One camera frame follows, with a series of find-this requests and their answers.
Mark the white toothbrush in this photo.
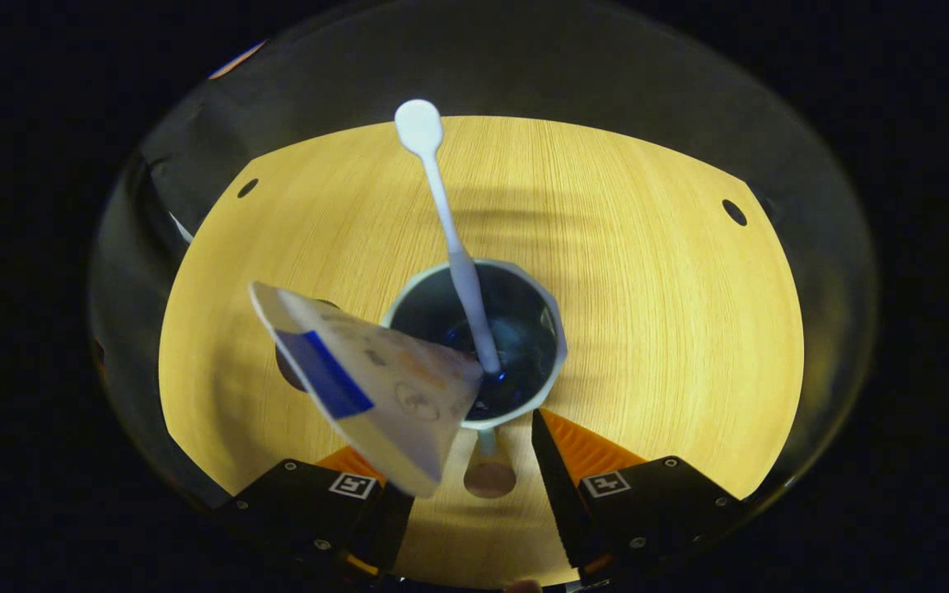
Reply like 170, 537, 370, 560
395, 99, 503, 376

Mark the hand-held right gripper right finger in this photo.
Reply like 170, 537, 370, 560
529, 408, 749, 571

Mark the light wooden desktop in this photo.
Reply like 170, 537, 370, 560
158, 115, 805, 587

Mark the white toothpaste tube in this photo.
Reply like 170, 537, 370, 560
250, 282, 484, 498

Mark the pale green cup wooden handle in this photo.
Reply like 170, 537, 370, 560
381, 259, 568, 500

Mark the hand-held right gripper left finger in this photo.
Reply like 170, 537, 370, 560
217, 445, 415, 576

